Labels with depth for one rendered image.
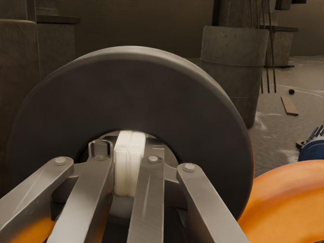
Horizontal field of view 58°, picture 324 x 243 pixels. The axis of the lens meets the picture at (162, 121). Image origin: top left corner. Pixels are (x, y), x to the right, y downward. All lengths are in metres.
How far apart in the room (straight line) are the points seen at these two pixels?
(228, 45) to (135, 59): 2.42
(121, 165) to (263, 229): 0.11
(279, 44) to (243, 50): 5.24
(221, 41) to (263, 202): 2.41
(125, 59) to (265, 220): 0.13
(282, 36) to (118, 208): 7.70
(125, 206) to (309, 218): 0.12
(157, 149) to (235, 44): 2.41
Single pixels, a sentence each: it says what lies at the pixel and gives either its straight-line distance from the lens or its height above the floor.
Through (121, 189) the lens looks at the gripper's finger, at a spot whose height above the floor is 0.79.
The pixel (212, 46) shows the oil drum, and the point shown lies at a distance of 2.63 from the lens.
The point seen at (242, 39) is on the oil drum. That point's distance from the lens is 2.57.
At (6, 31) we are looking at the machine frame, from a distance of 0.42.
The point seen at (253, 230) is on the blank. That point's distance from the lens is 0.21.
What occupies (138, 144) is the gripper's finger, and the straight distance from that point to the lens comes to 0.16.
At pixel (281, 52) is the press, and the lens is 7.90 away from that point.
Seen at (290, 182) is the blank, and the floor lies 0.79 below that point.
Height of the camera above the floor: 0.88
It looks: 19 degrees down
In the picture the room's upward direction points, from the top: 4 degrees clockwise
